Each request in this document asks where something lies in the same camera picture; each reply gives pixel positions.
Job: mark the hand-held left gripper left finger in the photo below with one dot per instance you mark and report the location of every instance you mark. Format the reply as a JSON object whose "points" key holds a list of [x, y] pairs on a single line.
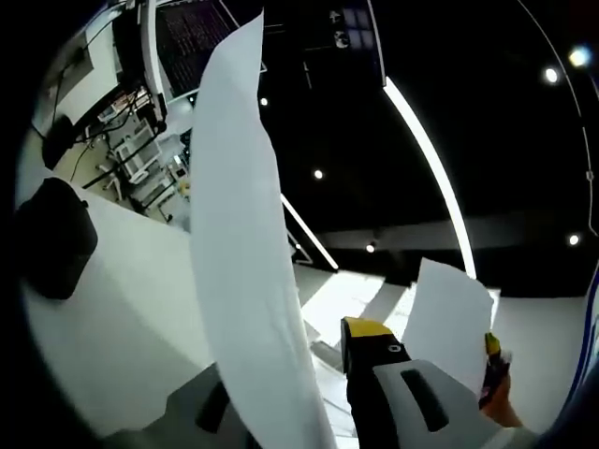
{"points": [[187, 421]]}

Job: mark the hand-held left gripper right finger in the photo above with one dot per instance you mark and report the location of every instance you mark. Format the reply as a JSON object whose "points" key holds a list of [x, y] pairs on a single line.
{"points": [[398, 402]]}

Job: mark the white printing paper sheet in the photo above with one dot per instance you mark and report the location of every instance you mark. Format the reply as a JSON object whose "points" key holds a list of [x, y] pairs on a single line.
{"points": [[444, 318]]}

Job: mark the stack of printing papers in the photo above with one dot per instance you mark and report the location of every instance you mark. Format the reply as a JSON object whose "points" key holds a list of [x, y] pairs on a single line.
{"points": [[243, 234]]}

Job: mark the person's right hand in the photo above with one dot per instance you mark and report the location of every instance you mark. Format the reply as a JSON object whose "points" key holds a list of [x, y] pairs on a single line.
{"points": [[503, 411]]}

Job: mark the long ceiling light strip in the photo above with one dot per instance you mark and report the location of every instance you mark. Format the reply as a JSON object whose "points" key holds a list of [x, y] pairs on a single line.
{"points": [[309, 231], [435, 178]]}

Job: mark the ceiling conduit pipe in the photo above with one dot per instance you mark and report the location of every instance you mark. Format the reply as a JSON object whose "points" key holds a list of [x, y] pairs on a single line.
{"points": [[590, 176]]}

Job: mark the black floor box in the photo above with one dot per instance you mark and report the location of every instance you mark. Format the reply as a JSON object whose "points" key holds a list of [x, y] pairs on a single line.
{"points": [[58, 140]]}

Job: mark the small white desk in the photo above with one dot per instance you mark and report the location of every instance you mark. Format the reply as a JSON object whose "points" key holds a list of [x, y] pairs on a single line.
{"points": [[93, 79]]}

